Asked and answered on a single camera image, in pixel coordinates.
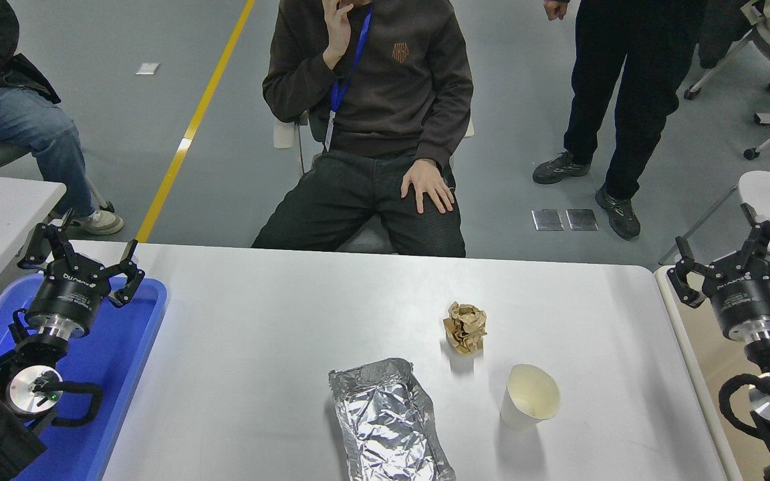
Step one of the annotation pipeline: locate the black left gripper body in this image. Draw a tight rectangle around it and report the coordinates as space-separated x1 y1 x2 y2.
26 262 113 333

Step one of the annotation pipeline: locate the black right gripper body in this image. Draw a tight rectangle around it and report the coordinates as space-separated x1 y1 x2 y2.
700 264 770 338

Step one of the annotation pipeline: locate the white paper cup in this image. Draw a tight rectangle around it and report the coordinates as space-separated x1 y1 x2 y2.
499 363 561 432

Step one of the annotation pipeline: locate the tan paper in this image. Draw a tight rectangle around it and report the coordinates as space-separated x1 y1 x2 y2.
442 301 488 355

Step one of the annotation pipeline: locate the foil tray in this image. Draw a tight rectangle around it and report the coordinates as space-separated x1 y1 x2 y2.
328 357 457 481

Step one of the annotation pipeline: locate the lanyard person's left hand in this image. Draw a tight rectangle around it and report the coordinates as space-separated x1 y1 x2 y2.
400 159 456 214

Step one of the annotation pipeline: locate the lanyard person's right hand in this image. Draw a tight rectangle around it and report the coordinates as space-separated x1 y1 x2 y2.
322 0 357 69

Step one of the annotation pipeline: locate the large pale bin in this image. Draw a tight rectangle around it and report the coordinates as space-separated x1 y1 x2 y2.
654 265 770 481

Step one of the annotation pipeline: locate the blue plastic tray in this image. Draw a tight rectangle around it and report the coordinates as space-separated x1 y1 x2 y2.
0 273 168 481

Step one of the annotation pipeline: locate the seated person in jeans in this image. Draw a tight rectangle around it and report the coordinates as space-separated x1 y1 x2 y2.
0 0 125 236

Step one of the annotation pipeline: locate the dark jacket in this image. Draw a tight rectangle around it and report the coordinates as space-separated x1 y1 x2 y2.
698 0 755 69

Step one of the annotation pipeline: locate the standing person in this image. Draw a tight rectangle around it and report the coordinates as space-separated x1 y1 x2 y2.
532 0 710 240

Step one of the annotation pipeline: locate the blue lanyard with badge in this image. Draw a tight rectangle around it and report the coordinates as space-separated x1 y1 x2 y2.
324 5 374 153

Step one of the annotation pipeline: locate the seated person with lanyard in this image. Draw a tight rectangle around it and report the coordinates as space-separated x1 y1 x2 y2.
251 0 474 259

